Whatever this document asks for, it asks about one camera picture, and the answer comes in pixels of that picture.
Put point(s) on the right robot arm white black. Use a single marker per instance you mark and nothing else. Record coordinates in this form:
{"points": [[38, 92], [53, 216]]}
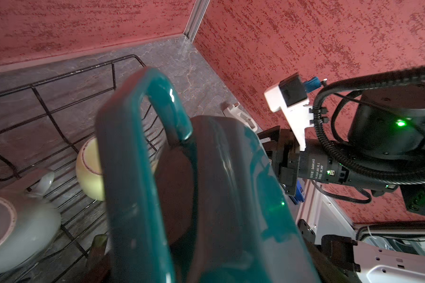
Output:
{"points": [[368, 133]]}

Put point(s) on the black wire dish rack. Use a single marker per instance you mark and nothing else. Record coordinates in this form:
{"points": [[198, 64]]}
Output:
{"points": [[47, 114]]}

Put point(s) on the cream mug green handle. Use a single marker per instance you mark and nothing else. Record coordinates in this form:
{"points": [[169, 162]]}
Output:
{"points": [[89, 171]]}

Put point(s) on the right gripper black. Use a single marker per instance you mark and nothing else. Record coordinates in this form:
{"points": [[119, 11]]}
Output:
{"points": [[290, 163]]}

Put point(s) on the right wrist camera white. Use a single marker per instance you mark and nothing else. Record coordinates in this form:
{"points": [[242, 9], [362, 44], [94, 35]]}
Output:
{"points": [[290, 96]]}

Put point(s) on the olive green glass cup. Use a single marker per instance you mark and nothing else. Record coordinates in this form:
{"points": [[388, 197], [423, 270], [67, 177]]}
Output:
{"points": [[95, 247]]}

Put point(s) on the white ceramic mug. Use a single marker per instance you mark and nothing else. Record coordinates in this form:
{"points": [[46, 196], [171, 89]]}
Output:
{"points": [[28, 222]]}

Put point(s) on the blue stapler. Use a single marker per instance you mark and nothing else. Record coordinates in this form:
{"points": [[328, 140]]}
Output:
{"points": [[299, 196]]}

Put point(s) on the white cup dark green base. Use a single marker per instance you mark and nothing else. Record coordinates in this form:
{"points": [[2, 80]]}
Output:
{"points": [[191, 199]]}

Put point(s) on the white plastic tape dispenser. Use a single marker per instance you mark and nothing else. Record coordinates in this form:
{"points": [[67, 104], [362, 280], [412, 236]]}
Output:
{"points": [[233, 111]]}

